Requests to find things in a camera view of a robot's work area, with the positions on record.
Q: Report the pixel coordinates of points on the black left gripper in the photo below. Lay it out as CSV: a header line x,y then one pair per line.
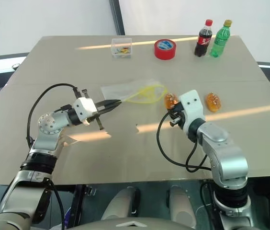
x,y
99,119

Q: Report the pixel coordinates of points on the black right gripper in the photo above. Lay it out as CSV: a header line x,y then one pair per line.
x,y
176,118

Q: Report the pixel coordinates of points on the orange snack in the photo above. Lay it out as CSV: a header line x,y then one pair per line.
x,y
213,102
171,100

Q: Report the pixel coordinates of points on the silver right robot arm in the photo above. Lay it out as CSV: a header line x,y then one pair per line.
x,y
223,153

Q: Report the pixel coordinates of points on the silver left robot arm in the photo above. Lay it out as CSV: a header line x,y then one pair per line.
x,y
46,124

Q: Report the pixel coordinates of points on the red tape roll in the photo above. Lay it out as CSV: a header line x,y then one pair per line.
x,y
165,49

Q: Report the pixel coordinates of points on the clear box with colourful bits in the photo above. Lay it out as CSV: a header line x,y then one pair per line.
x,y
122,48

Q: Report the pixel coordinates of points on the cola bottle with red cap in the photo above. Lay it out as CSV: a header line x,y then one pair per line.
x,y
203,39

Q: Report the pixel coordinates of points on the green bottle with yellow cap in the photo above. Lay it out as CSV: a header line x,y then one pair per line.
x,y
220,40

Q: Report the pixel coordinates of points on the dark window pillar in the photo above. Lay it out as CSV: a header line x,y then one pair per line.
x,y
117,16

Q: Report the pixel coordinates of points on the grey left robot thigh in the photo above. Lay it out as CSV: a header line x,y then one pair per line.
x,y
121,203

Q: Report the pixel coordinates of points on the grey robot thigh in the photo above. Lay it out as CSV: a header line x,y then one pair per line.
x,y
181,206
121,203

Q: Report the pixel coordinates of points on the grey right robot thigh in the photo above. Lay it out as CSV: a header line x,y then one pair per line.
x,y
181,206

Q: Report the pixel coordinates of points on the grey robot torso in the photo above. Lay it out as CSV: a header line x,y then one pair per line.
x,y
132,224

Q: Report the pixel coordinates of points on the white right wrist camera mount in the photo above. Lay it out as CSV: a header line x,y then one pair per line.
x,y
192,105

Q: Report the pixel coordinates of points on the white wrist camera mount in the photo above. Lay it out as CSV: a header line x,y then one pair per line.
x,y
83,109
192,105

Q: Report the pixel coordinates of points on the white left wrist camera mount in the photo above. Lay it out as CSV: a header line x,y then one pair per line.
x,y
83,109

